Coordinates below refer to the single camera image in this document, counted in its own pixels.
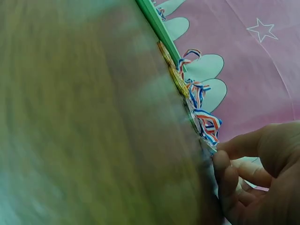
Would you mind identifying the silver medal with striped ribbon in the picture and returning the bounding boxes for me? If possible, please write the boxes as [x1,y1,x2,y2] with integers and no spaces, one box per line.
[194,109,223,156]
[184,79,211,132]

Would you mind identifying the striped medal ribbon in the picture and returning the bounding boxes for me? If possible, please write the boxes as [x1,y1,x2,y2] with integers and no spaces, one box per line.
[151,0,167,22]

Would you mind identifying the gold medal with striped ribbon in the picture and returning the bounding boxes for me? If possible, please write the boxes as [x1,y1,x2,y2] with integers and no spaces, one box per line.
[157,41,202,68]
[168,58,192,98]

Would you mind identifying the person's right hand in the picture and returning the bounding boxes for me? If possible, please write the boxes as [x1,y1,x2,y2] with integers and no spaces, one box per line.
[212,121,300,225]

